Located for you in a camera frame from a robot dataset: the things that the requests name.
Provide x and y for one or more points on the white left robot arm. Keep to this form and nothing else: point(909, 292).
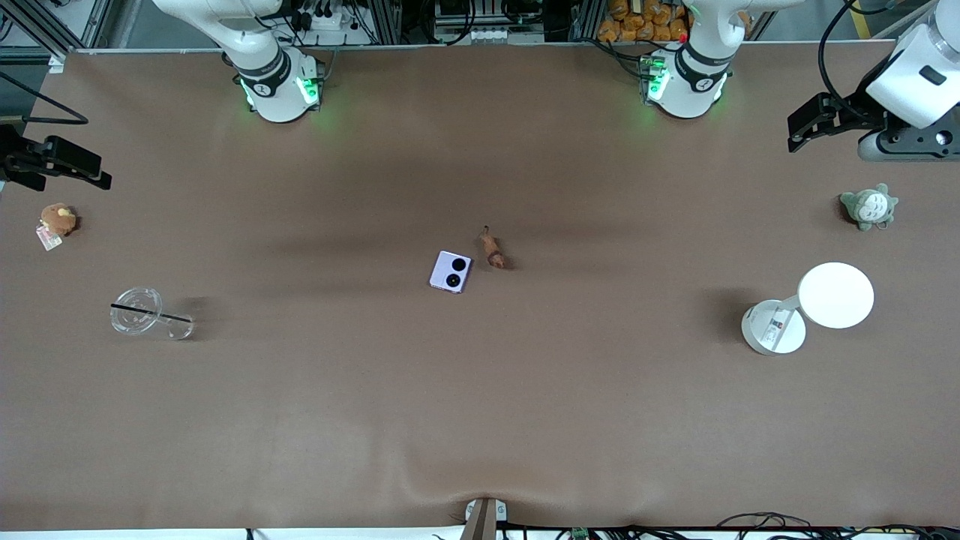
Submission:
point(686, 84)

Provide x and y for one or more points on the brown plush toy with tag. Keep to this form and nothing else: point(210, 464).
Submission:
point(56, 221)

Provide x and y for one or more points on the brown lion statue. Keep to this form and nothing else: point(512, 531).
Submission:
point(492, 250)

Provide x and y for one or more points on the pile of orange packets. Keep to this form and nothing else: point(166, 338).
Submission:
point(645, 21)

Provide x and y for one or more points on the black drinking straw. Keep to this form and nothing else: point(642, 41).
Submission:
point(150, 313)

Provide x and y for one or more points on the brown camera mount post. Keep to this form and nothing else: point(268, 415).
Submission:
point(482, 519)

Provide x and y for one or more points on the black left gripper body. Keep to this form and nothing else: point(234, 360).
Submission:
point(857, 114)

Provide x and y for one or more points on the white round desk lamp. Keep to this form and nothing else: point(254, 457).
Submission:
point(817, 304)

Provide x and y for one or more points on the clear plastic cup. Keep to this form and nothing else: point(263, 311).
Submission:
point(142, 313)

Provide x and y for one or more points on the grey and white plush toy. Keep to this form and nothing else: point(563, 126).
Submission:
point(868, 207)

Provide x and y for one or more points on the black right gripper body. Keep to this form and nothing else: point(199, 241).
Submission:
point(16, 159)

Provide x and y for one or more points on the white power strip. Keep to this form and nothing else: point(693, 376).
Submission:
point(328, 18)

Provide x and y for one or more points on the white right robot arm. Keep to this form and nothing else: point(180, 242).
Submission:
point(271, 82)

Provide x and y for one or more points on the lilac folding phone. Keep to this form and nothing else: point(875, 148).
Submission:
point(451, 271)

